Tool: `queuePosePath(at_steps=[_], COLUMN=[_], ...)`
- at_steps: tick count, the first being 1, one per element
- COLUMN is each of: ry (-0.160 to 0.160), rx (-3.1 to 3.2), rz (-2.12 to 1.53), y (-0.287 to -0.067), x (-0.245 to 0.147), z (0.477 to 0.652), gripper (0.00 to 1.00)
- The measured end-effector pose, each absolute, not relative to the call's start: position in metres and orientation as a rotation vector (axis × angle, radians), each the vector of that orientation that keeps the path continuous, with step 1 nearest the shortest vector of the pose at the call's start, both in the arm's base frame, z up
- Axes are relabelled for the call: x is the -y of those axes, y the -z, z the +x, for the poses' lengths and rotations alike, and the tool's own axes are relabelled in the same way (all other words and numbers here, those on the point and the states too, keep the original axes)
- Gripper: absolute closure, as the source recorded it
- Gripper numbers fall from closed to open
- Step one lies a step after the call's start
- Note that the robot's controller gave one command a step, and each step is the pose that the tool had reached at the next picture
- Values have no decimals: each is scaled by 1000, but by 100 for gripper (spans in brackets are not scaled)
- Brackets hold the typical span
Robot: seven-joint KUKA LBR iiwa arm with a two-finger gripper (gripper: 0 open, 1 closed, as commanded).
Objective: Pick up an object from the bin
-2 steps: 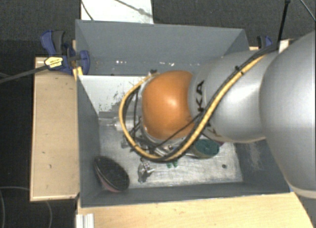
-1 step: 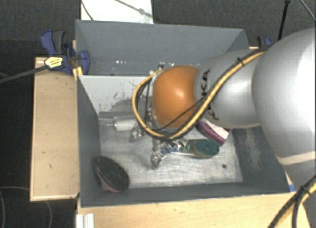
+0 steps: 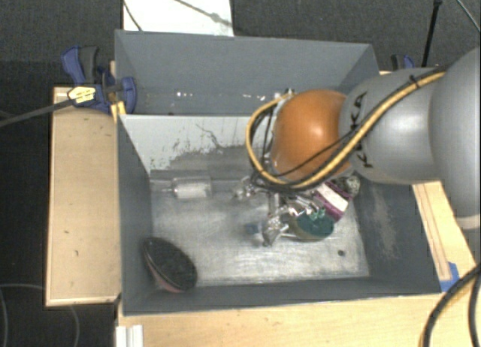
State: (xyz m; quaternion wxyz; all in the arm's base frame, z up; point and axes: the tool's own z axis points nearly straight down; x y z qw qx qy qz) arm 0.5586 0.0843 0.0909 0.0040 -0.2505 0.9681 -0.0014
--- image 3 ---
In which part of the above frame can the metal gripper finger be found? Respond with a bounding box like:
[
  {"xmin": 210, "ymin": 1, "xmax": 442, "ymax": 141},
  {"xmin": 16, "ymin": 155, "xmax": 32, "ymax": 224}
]
[
  {"xmin": 260, "ymin": 221, "xmax": 281, "ymax": 240},
  {"xmin": 262, "ymin": 229, "xmax": 291, "ymax": 248}
]

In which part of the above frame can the grey metal bin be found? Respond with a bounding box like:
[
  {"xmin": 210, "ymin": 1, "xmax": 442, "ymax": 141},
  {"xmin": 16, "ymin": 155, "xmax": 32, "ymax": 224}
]
[{"xmin": 113, "ymin": 29, "xmax": 443, "ymax": 316}]

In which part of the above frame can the dark green round lid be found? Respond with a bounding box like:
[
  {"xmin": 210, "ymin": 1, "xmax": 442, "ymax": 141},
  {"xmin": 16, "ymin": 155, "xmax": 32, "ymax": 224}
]
[{"xmin": 294, "ymin": 211, "xmax": 335, "ymax": 241}]

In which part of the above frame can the purple and white striped cup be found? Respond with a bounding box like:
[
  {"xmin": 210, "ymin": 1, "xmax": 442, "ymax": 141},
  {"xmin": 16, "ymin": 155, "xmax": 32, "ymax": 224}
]
[{"xmin": 314, "ymin": 181, "xmax": 355, "ymax": 223}]

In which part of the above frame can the grey speckled stone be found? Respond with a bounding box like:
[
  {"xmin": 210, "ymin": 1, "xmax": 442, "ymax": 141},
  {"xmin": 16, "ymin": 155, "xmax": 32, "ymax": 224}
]
[{"xmin": 343, "ymin": 175, "xmax": 362, "ymax": 195}]

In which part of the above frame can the silver metal cylinder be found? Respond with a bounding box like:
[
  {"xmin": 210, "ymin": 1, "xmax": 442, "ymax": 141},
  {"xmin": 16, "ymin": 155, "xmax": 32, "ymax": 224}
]
[{"xmin": 171, "ymin": 174, "xmax": 213, "ymax": 200}]

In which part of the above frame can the black round dish pink rim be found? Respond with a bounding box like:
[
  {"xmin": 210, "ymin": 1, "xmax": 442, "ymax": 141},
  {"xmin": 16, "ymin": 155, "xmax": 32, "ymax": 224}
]
[{"xmin": 141, "ymin": 236, "xmax": 198, "ymax": 294}]

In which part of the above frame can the pale wood board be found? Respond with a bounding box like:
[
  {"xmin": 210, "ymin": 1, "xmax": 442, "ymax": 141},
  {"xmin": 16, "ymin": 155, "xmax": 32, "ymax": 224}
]
[{"xmin": 44, "ymin": 86, "xmax": 123, "ymax": 307}]

